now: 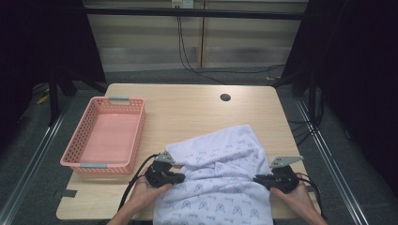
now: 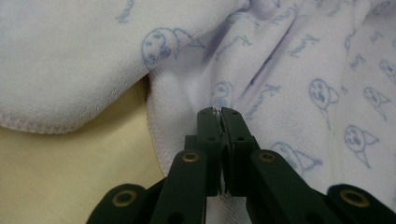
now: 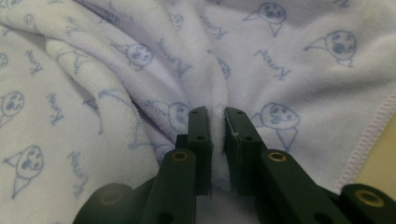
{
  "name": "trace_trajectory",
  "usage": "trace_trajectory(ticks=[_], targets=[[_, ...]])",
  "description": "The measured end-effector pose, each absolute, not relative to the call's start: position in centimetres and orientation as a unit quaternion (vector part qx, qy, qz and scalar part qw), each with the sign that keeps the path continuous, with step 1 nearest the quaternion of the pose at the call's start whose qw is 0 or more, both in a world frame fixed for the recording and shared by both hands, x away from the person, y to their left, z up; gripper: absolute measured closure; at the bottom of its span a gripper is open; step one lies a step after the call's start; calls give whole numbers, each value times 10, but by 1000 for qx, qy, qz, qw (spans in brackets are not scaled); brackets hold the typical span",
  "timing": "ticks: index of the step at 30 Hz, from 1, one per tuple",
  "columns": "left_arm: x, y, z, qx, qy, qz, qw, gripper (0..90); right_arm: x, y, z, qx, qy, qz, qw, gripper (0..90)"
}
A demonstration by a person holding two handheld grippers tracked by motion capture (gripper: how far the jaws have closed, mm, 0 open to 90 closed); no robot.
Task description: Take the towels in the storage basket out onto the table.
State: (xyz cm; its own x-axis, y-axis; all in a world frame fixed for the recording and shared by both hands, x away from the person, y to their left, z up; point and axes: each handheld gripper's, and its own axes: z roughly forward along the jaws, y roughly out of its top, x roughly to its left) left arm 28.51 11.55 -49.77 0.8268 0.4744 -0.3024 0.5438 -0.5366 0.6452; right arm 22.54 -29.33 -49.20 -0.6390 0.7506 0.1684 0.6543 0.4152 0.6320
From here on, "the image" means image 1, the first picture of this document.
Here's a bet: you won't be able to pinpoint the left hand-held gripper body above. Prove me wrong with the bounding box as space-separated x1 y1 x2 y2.
144 151 176 188

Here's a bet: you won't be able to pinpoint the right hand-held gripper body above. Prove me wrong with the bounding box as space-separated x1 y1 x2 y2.
266 155 305 194

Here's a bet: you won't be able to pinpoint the white printed towel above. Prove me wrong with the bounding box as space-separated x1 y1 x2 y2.
152 124 275 225

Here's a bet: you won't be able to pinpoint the pink plastic basket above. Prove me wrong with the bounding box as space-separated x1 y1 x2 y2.
59 96 146 175

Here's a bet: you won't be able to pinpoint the person's left hand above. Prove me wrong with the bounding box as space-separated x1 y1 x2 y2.
127 172 174 214

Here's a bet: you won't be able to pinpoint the person's right hand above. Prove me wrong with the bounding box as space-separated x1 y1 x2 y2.
269 181 315 218

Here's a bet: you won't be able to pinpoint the black metal stand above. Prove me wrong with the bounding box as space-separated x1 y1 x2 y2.
46 69 79 128
292 68 318 125

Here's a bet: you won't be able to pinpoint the yellow tool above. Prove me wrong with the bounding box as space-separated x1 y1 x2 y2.
36 93 51 105

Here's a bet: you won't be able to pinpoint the black curtain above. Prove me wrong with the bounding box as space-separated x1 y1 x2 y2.
271 0 398 191
0 0 108 151

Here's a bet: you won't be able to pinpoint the black horizontal bar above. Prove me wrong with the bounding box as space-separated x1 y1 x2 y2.
84 7 305 22

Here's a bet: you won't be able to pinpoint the left hand-held gripper black cable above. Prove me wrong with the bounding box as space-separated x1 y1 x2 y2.
117 153 161 212

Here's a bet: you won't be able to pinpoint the hand-held gripper black cable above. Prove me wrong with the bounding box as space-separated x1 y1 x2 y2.
296 172 327 220
117 153 161 212

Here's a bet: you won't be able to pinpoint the right hand-held gripper black cable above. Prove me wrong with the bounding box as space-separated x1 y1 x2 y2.
296 172 327 220

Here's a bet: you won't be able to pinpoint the metal floor rail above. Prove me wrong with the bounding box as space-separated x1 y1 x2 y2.
294 97 372 225
0 97 75 225

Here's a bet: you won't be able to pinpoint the black floor cables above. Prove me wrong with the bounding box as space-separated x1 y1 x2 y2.
287 93 325 147

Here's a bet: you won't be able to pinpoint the black power cable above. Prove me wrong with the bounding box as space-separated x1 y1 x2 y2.
176 15 227 85
178 15 286 75

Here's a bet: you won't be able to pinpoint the white wall outlet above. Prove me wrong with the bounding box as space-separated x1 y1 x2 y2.
171 0 195 9

